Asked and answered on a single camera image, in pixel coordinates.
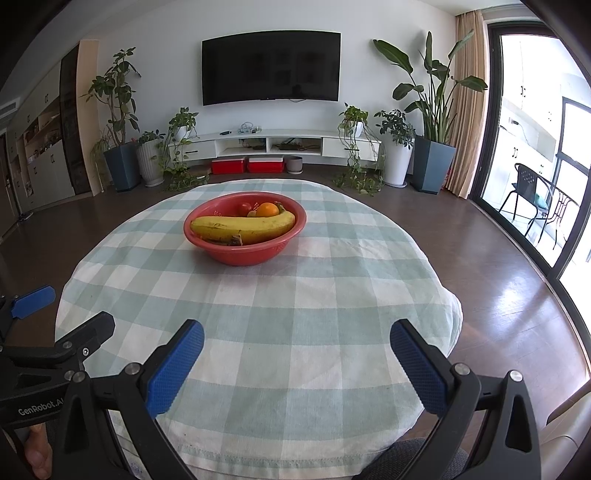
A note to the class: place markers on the plant in white ribbed pot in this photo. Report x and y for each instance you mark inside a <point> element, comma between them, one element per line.
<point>150,166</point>

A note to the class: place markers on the tall plant in blue pot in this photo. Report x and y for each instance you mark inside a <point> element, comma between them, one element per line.
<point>121,170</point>

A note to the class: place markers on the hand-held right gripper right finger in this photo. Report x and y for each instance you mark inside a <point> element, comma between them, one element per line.
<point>418,369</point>

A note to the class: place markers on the red storage box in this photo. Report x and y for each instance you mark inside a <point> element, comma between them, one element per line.
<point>228,166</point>
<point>265,165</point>

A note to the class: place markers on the beige sofa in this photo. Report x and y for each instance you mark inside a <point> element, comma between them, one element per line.
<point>568,438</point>

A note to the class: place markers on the trailing pothos in white pot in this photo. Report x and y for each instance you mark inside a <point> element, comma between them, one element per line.
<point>183,121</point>

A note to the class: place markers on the dark wall panel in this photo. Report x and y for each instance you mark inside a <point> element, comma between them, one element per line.
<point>76,138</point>

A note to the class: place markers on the person's left hand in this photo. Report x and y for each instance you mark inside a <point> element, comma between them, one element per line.
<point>39,452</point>

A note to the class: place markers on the white wall cabinet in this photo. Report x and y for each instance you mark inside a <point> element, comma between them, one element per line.
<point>44,170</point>

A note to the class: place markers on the dark sliding door frame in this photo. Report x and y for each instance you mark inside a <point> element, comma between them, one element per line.
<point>489,115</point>

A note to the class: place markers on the orange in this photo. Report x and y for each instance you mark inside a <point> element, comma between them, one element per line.
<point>268,210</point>

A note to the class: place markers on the bushy plant in white pot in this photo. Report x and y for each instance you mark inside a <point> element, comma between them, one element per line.
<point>397,166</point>

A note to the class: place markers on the black device on shelf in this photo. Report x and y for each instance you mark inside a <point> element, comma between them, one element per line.
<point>288,146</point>

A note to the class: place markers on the low pothos on floor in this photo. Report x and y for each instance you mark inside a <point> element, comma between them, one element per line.
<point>184,180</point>

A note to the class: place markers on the red tomato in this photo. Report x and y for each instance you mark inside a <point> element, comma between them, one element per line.
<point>244,208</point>

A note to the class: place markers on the hanging pothos on cabinet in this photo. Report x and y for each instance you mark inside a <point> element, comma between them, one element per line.
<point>353,115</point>

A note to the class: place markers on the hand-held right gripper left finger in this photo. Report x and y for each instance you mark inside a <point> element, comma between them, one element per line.
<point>178,364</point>

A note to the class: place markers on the wall-mounted black television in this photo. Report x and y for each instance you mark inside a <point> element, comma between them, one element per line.
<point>272,69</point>

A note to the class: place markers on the speckled yellow banana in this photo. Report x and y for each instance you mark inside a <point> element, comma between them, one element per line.
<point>244,226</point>

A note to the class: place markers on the grey fabric chair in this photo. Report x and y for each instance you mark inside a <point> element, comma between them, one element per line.
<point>415,461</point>

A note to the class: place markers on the white television cabinet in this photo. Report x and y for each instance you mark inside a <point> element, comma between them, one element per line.
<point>341,147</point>

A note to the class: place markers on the black metal chair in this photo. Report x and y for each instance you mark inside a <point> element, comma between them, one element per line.
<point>526,177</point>

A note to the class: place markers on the large-leaf plant in grey-blue pot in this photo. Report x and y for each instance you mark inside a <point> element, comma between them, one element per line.
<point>431,170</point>

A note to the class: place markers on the beige curtain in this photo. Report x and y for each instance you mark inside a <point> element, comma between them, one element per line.
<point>466,115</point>

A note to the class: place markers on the grey round pot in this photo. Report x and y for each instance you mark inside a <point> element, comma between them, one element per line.
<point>294,165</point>

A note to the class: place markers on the green white checked tablecloth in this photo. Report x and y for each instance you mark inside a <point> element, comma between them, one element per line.
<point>300,323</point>

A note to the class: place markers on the red plastic bowl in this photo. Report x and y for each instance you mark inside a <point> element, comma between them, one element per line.
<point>244,256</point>

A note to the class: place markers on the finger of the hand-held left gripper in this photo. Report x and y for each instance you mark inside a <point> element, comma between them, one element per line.
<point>34,297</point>
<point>92,330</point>

